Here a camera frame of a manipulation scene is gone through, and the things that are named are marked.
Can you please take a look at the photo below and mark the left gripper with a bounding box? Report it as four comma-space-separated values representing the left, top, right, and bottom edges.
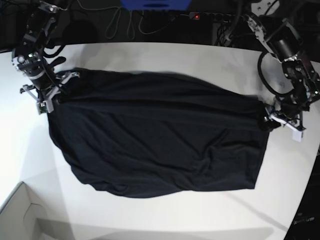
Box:
262, 102, 306, 132

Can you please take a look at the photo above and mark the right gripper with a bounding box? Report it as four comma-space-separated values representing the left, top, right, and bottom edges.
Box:
19, 56, 80, 105

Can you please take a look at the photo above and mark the dark navy t-shirt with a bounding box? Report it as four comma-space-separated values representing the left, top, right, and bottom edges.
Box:
47, 69, 269, 198

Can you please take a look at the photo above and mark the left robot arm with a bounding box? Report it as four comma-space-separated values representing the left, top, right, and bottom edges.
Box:
243, 11, 320, 133

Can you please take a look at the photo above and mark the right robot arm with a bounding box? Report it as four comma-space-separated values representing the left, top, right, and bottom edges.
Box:
11, 0, 80, 112

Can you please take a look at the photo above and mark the blue box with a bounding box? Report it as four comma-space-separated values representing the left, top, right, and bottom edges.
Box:
120, 0, 192, 11

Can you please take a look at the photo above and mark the white power strip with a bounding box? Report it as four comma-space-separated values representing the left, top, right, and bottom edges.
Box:
187, 11, 236, 23

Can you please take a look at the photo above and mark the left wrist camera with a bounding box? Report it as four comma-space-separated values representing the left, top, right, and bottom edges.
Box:
292, 131, 304, 142

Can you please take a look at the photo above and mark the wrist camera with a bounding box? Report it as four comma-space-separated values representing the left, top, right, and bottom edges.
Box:
36, 100, 54, 115
292, 131, 304, 142

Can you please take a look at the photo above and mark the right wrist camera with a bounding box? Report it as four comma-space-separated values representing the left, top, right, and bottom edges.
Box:
36, 100, 54, 115

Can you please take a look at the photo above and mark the white looped cable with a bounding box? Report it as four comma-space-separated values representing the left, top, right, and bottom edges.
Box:
76, 0, 176, 40

